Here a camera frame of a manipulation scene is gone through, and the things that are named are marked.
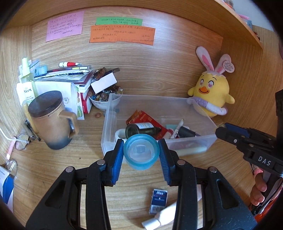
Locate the yellow chick plush toy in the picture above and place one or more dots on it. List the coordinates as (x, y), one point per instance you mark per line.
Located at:
(211, 91)

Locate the orange sticky note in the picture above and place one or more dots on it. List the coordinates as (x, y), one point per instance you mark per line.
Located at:
(122, 33)

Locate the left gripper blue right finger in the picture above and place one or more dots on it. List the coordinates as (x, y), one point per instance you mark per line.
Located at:
(168, 159)

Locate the red envelope packet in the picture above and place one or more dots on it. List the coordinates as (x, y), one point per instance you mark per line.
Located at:
(142, 117)

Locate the dark green pump bottle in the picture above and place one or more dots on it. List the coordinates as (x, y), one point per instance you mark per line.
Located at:
(141, 128)

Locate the blue tape roll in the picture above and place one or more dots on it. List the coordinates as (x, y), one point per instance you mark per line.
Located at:
(141, 151)

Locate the green sticky note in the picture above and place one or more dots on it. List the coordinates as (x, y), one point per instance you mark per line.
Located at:
(118, 20)

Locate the white card box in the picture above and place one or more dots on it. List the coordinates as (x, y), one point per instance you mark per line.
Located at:
(103, 83)

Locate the yellow spray bottle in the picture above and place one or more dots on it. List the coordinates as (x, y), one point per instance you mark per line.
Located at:
(26, 88)

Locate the white tape roll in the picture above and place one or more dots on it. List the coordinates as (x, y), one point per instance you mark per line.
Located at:
(120, 134)

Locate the red white marker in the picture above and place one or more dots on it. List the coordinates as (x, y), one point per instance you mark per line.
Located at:
(68, 64)

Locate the pink sticky note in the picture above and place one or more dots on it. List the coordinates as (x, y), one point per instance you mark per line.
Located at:
(65, 26)

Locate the white gold trimmer pen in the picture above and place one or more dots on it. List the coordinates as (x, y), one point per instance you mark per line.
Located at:
(175, 132)

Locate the brown mug with lid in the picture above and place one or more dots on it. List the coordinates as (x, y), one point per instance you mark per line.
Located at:
(56, 125)

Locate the pale green tube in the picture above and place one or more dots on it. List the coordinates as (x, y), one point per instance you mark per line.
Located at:
(195, 149)

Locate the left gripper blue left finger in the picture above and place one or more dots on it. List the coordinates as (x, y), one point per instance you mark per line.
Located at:
(116, 161)

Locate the clear plastic storage box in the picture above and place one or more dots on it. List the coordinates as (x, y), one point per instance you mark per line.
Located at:
(167, 112)

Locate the stack of books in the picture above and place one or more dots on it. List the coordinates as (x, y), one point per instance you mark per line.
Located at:
(70, 86)

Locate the blue staples box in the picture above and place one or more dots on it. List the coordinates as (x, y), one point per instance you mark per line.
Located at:
(158, 201)

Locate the right hand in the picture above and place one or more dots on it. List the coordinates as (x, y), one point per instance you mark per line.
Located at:
(256, 196)

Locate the teal tube in box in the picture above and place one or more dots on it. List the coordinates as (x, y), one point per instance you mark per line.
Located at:
(170, 126)

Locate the wooden shelf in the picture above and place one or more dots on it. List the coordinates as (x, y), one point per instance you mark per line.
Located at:
(214, 15)

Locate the white bowl of beads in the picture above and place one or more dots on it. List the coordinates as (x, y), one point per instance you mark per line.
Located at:
(100, 100)

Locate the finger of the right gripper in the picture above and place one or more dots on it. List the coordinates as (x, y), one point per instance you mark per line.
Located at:
(236, 129)

